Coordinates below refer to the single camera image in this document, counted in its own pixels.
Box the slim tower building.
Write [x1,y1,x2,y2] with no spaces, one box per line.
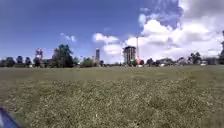
[95,48,101,64]

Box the wide tower building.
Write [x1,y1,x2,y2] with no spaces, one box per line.
[123,45,137,66]

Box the grass field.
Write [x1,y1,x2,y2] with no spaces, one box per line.
[0,64,224,128]

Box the round green tree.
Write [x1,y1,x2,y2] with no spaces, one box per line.
[51,44,75,69]

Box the low building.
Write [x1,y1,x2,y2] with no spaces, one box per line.
[156,57,176,67]

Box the pale tower building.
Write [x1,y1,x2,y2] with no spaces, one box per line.
[35,47,44,62]

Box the row of trees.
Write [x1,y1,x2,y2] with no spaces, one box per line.
[0,55,33,68]

